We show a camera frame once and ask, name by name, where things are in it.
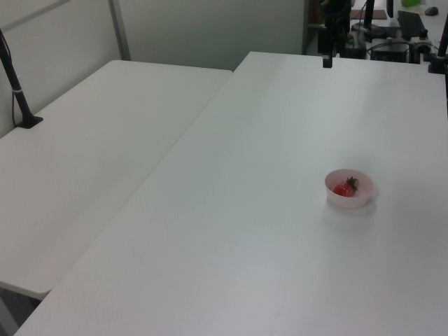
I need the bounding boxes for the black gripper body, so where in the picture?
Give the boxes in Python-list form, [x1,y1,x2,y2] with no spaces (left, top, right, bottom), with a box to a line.
[318,26,351,57]

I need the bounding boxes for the red strawberry with green leaves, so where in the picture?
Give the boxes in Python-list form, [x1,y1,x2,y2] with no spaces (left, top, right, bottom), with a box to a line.
[332,176,360,199]

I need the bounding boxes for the pink plastic bowl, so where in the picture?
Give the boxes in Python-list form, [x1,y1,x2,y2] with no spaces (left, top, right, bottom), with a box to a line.
[324,168,376,209]

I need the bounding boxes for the black monitor stand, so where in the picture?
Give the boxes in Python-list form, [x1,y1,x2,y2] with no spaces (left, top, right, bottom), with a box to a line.
[351,0,387,40]

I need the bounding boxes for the black equipment box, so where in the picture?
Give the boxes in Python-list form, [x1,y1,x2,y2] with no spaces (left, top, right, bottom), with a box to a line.
[370,38,421,64]

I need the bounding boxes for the black computer keyboard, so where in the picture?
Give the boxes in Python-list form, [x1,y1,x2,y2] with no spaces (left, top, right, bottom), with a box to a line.
[396,10,427,40]

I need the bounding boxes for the black camera stand pole with clamp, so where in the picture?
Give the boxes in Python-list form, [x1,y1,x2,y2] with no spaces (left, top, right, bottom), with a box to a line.
[0,28,45,131]
[427,20,448,75]

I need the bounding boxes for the black cable on stand pole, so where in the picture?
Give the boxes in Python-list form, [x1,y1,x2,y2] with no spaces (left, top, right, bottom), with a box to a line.
[0,33,19,129]

